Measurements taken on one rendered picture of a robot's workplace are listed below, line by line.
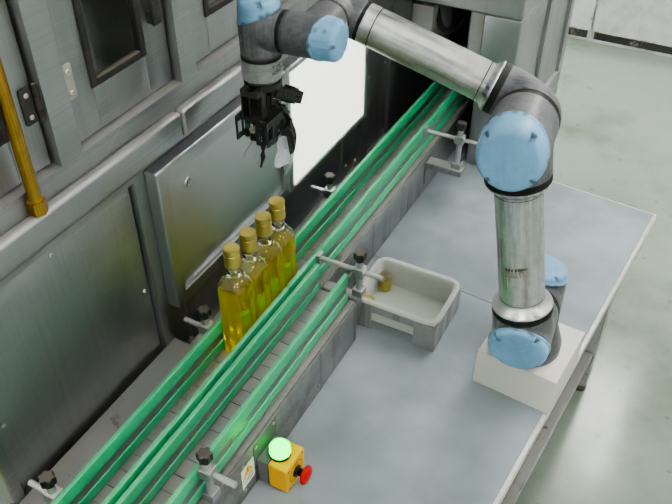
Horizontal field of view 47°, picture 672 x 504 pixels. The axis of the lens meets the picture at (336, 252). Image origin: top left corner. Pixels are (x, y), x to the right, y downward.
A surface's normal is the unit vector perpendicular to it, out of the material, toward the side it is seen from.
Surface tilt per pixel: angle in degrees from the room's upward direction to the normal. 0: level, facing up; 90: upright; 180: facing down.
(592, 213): 0
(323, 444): 0
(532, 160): 82
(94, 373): 89
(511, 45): 90
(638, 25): 90
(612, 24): 90
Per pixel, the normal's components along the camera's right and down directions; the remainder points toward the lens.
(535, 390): -0.54, 0.54
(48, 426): 0.89, 0.30
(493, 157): -0.39, 0.48
